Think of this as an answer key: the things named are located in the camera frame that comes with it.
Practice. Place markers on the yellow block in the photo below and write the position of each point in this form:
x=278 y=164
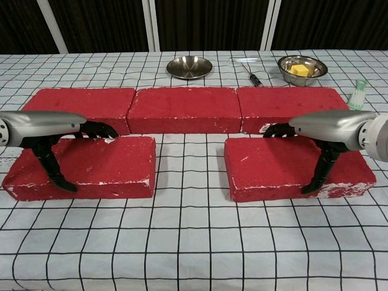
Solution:
x=299 y=70

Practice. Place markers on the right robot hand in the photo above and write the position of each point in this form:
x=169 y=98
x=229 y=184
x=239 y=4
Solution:
x=333 y=124

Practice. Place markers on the deep steel bowl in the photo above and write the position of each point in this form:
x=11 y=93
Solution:
x=316 y=72

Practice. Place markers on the shallow steel dish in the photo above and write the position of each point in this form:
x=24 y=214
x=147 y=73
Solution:
x=189 y=67

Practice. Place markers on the wide white frame post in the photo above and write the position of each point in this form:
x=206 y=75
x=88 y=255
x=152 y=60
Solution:
x=271 y=24

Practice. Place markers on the slanted white frame post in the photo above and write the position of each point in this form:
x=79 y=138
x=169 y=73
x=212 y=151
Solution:
x=53 y=27

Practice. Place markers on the green brush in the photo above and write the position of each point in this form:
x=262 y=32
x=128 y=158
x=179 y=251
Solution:
x=357 y=98

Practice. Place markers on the white black checkered tablecloth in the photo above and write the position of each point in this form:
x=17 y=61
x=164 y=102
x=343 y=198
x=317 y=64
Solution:
x=194 y=227

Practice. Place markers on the red brick with white patch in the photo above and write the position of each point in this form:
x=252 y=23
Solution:
x=288 y=100

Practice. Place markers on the red brick with white scuffs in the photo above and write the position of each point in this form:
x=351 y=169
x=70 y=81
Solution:
x=272 y=163

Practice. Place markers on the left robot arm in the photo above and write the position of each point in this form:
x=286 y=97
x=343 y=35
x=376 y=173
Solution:
x=3 y=133

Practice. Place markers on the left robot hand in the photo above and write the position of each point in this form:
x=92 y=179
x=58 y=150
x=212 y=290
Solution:
x=45 y=122

